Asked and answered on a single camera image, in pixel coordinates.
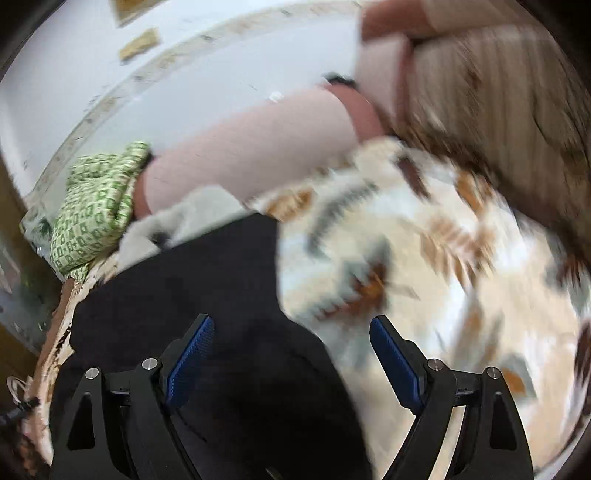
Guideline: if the leaf printed bed sheet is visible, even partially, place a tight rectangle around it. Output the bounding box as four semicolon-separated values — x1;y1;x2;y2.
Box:
34;136;588;480

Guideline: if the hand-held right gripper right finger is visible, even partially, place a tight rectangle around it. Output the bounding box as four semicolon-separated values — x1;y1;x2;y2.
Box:
369;315;537;480

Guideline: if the white cable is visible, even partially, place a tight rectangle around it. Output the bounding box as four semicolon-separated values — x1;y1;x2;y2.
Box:
6;376;33;403

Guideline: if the striped beige cloth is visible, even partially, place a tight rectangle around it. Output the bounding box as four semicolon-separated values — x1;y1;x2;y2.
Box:
392;23;591;259

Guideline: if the yellow wall sticker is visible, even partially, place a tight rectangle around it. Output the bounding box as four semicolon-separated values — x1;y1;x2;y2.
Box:
110;0;153;27
118;28;161;63

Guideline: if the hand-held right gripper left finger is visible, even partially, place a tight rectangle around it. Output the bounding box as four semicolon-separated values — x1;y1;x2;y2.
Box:
48;314;216;480

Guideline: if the green patterned cloth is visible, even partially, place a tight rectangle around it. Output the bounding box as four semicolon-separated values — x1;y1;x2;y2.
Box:
50;141;154;282

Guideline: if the person's left forearm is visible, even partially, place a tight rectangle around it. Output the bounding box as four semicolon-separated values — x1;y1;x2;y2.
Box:
134;85;386;219

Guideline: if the black garment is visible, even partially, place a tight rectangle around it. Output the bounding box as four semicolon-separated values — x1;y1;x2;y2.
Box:
51;215;375;480

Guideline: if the pale pink cloth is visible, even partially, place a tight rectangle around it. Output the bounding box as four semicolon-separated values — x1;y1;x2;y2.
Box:
353;28;417;126

